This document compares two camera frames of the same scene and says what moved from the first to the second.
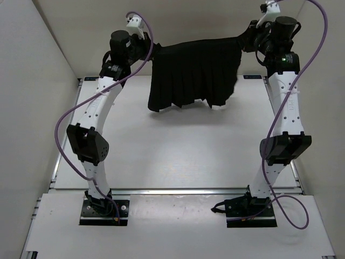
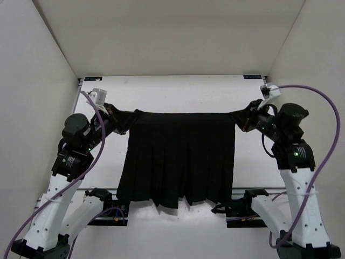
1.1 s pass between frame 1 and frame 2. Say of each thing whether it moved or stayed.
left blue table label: stayed
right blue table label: stayed
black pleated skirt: moved
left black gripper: moved
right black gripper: moved
